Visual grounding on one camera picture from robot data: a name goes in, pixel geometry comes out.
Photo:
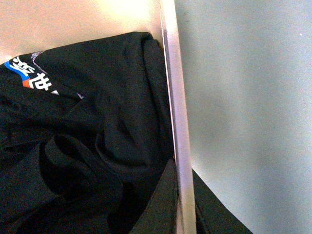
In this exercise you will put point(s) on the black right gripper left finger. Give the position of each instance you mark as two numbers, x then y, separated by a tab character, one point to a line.
159	217

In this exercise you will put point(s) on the beige plastic laundry hamper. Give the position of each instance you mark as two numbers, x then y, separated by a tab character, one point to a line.
28	26

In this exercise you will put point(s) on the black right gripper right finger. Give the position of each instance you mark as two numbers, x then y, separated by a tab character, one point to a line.
212	217

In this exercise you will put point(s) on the black printed t-shirt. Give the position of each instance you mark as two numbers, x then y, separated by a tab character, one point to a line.
85	136

